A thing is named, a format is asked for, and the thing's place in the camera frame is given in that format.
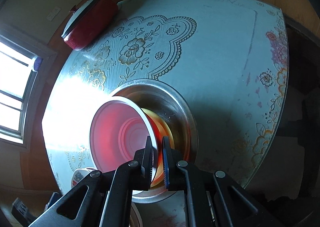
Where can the large purple floral plate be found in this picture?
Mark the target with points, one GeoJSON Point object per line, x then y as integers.
{"type": "Point", "coordinates": [135, 217]}

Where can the stainless steel bowl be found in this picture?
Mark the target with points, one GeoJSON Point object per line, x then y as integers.
{"type": "Point", "coordinates": [170, 106]}

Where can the blue white box on sill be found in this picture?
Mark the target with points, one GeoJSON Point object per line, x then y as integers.
{"type": "Point", "coordinates": [36, 63]}

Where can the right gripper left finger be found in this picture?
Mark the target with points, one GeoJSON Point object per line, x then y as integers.
{"type": "Point", "coordinates": [142, 173]}

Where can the red electric cooker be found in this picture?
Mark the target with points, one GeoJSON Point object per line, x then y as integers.
{"type": "Point", "coordinates": [91, 24]}

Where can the window with metal frame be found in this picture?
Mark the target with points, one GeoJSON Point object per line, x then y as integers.
{"type": "Point", "coordinates": [21, 87]}

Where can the white plate red characters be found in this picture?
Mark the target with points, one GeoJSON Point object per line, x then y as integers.
{"type": "Point", "coordinates": [79, 174]}

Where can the red plastic bowl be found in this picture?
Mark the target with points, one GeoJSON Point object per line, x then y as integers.
{"type": "Point", "coordinates": [119, 128]}

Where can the white wall socket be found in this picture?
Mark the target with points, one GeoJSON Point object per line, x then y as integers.
{"type": "Point", "coordinates": [53, 13]}

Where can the cooker lid with knob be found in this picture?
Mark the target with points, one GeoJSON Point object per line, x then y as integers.
{"type": "Point", "coordinates": [76, 16]}

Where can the floral plastic tablecloth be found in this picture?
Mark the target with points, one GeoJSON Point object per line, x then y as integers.
{"type": "Point", "coordinates": [227, 58]}

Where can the yellow plastic bowl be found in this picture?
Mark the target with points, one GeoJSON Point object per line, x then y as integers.
{"type": "Point", "coordinates": [162, 131]}

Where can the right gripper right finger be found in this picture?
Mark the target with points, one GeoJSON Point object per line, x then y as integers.
{"type": "Point", "coordinates": [173, 178]}

